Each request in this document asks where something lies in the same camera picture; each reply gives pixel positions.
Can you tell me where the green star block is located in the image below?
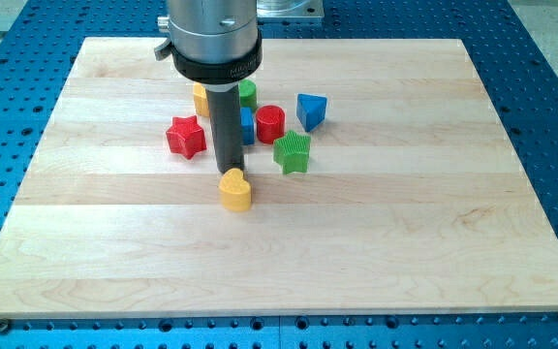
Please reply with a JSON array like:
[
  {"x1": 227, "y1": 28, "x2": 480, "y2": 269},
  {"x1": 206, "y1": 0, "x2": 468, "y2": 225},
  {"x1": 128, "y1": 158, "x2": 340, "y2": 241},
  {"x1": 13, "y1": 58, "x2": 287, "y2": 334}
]
[{"x1": 273, "y1": 130, "x2": 311, "y2": 175}]

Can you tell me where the wooden board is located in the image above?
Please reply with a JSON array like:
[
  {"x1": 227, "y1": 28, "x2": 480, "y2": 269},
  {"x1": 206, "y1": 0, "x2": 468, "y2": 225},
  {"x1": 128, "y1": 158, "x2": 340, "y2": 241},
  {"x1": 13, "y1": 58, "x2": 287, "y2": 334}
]
[{"x1": 0, "y1": 37, "x2": 558, "y2": 319}]

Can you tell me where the green cylinder block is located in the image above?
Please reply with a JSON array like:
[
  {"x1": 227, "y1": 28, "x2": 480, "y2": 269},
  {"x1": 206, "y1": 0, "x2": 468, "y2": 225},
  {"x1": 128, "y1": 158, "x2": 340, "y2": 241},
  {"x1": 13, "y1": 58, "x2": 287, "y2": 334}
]
[{"x1": 238, "y1": 79, "x2": 258, "y2": 111}]

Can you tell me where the yellow heart block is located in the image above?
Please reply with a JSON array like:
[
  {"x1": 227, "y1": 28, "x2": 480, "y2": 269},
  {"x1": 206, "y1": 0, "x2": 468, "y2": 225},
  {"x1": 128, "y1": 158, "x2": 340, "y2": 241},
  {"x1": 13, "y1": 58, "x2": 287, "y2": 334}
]
[{"x1": 218, "y1": 168, "x2": 252, "y2": 212}]

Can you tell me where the blue cube block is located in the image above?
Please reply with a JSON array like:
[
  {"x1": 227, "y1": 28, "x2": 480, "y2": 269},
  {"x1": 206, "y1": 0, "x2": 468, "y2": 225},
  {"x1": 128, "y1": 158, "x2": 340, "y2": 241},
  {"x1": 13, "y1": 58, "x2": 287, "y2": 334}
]
[{"x1": 240, "y1": 107, "x2": 255, "y2": 145}]

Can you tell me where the blue triangle block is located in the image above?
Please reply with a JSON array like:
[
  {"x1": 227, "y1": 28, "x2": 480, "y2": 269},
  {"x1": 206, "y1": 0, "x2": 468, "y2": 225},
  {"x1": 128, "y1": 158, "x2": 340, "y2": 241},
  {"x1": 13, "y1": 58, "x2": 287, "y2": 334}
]
[{"x1": 296, "y1": 94, "x2": 327, "y2": 132}]

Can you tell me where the red star block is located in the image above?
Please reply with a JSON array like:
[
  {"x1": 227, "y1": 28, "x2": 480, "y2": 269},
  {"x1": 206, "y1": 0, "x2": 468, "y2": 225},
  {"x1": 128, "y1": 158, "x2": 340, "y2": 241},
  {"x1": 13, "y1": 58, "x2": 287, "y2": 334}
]
[{"x1": 166, "y1": 115, "x2": 206, "y2": 160}]

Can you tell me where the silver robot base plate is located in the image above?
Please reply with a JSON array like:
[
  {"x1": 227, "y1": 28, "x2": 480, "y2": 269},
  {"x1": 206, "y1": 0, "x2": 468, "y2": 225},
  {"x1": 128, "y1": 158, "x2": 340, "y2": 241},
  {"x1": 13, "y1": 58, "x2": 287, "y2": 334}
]
[{"x1": 257, "y1": 0, "x2": 325, "y2": 23}]

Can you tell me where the red cylinder block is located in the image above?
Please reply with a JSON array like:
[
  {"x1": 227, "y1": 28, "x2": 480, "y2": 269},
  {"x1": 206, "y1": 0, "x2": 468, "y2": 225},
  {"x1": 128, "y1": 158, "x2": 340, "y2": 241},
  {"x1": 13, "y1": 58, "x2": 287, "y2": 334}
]
[{"x1": 256, "y1": 105, "x2": 286, "y2": 144}]

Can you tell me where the yellow block behind rod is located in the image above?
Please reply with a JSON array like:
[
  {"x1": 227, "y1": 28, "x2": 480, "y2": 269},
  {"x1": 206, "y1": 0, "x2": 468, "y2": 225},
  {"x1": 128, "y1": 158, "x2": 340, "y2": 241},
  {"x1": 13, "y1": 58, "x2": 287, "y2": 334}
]
[{"x1": 193, "y1": 82, "x2": 210, "y2": 117}]

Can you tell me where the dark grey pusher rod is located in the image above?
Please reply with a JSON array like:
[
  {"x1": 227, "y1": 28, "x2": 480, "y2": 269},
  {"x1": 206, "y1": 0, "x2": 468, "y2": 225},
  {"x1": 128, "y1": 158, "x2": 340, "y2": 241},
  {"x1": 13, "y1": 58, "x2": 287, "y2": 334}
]
[{"x1": 204, "y1": 82, "x2": 244, "y2": 174}]

